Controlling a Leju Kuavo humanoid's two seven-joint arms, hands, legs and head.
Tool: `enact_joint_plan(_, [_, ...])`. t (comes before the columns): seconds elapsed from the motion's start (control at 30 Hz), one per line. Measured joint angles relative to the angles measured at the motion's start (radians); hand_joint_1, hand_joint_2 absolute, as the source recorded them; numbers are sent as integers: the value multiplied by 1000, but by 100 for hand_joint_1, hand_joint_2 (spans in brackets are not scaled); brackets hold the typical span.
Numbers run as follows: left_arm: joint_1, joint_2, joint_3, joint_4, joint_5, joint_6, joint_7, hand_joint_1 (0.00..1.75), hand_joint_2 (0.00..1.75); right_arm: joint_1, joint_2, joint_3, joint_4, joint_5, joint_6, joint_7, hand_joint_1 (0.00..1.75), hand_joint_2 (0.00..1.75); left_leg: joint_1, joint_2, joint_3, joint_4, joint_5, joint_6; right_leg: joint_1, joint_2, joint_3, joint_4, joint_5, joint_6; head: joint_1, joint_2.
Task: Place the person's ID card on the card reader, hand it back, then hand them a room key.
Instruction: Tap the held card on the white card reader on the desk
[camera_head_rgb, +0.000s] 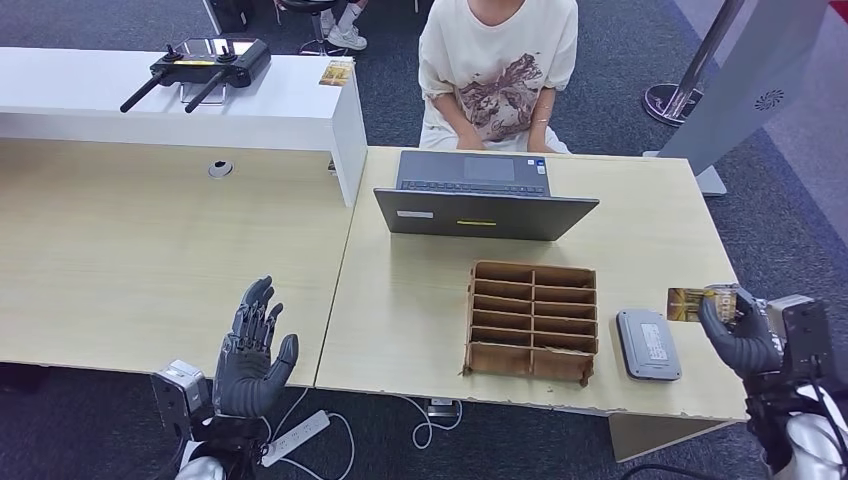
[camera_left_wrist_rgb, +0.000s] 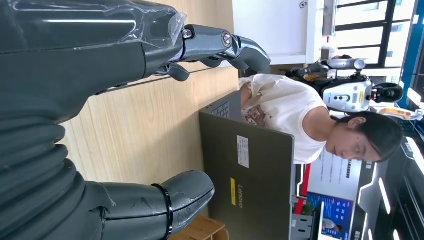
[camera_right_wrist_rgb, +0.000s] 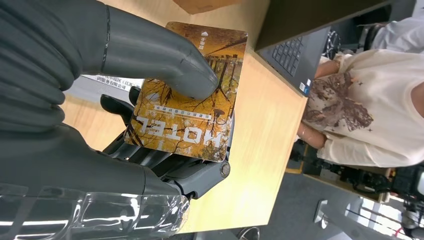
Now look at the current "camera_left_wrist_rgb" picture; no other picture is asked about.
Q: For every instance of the person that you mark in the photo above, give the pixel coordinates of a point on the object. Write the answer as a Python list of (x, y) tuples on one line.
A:
[(285, 106)]

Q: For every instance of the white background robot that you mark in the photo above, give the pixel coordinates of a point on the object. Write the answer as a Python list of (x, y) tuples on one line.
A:
[(348, 96)]

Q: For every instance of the orange handheld device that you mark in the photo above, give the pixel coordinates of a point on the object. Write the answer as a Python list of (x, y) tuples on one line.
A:
[(396, 113)]

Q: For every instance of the grey laptop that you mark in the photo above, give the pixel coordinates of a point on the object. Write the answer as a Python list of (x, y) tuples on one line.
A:
[(251, 185)]

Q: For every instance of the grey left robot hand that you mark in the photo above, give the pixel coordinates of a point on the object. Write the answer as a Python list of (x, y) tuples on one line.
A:
[(82, 66)]

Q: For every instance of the blue wall display screen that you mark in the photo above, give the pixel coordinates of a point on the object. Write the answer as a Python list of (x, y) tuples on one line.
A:
[(334, 212)]

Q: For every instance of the wooden card organizer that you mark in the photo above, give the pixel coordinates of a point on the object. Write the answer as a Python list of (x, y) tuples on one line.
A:
[(202, 230)]

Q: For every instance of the grey floor kiosk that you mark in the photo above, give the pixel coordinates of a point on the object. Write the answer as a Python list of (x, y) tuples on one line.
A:
[(301, 228)]

